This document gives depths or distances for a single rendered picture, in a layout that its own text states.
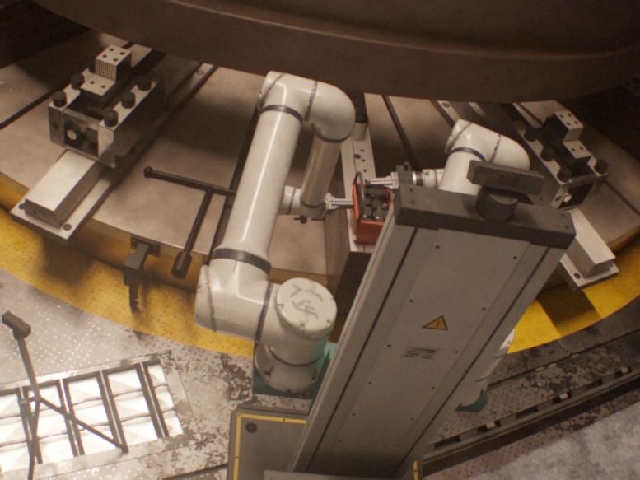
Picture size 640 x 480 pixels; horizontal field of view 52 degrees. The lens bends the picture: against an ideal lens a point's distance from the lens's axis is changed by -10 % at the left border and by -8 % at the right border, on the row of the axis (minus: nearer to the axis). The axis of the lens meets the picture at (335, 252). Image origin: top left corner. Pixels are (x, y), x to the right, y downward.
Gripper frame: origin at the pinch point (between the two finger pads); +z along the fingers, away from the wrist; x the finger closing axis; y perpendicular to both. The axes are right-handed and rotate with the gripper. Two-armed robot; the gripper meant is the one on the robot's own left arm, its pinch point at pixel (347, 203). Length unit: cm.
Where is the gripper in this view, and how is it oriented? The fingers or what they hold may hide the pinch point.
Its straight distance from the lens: 262.9
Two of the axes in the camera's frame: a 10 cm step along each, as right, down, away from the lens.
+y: 0.9, -6.4, -7.7
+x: -0.6, -7.7, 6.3
